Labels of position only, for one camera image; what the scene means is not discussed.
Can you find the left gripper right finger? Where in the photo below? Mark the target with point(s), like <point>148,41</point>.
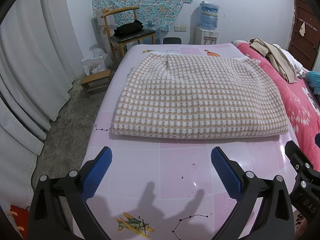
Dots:
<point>275,217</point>

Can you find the black trash bin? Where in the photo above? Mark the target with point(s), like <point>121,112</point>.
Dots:
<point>172,40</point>

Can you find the pink floral blanket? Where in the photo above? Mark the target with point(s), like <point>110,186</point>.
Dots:
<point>300,105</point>

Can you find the brown wooden door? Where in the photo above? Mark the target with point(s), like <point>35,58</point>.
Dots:
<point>304,41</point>

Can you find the beige garment on bed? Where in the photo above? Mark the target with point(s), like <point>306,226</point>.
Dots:
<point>277,58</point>

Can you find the teal blue garment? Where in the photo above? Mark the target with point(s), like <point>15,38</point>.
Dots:
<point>313,81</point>

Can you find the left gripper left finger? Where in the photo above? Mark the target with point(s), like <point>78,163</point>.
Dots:
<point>47,218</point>

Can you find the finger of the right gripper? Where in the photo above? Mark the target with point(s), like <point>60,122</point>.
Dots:
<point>317,139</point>
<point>298,159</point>

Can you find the beige white houndstooth coat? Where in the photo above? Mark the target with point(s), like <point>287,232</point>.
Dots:
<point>176,96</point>

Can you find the pink cartoon bed sheet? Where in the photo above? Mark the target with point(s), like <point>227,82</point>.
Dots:
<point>172,184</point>

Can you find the wooden chair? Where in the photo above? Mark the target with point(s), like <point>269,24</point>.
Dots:
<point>121,42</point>

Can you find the white water dispenser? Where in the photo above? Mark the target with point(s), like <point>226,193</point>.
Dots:
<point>206,37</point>

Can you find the red bag on floor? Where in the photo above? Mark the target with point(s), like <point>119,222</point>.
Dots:
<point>20,217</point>

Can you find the wall power socket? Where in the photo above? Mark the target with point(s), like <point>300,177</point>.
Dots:
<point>181,28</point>

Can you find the blue water bottle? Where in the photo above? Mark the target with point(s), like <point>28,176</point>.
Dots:
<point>208,15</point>

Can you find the white plastic bag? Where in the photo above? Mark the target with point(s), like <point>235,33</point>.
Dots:
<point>100,62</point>

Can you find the white curtain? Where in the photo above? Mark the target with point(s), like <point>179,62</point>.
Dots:
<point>39,61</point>

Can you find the white garment on bed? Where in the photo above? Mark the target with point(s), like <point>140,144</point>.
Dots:
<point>297,66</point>

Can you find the small wooden stool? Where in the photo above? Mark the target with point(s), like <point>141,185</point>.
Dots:
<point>95,82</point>

